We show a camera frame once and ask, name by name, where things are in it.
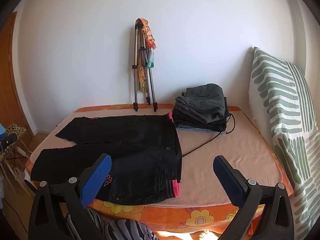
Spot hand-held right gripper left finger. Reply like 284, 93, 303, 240
28, 153, 112, 240

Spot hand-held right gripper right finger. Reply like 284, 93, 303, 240
213, 155, 293, 240

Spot black pants with pink trim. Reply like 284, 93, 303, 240
30, 112, 182, 205

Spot grey folded pants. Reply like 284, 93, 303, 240
175, 83, 225, 124

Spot beige blanket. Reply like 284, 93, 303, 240
30, 110, 288, 205

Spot black folded clothes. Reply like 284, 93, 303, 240
174, 97, 232, 132

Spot person's zebra striped clothing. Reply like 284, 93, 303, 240
64, 206, 158, 240

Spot light blue folded jeans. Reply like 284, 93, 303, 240
176, 126, 215, 132

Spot orange floral bed sheet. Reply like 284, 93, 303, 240
25, 104, 294, 233

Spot white folding rack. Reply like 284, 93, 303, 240
0, 144, 34, 195

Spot leopard print cloth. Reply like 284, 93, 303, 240
5, 124, 27, 143

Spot green striped white pillow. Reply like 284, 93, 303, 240
248, 46, 320, 240

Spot wooden door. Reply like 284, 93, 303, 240
0, 11, 34, 140

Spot silver tripod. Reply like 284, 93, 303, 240
132, 21, 158, 112

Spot colourful floral scarf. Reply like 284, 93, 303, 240
136, 18, 157, 93

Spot black cord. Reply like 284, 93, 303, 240
181, 113, 236, 158

